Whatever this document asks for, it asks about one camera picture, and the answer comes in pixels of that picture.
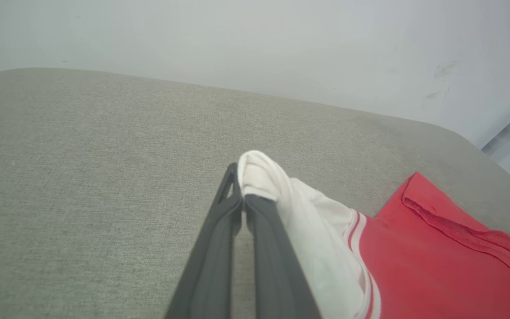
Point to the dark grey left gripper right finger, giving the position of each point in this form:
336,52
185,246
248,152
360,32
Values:
277,274

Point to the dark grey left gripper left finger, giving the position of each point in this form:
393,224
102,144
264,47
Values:
208,266

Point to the red and white garment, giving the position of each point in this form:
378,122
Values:
414,266

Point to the grey fabric sofa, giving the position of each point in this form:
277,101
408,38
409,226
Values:
82,177

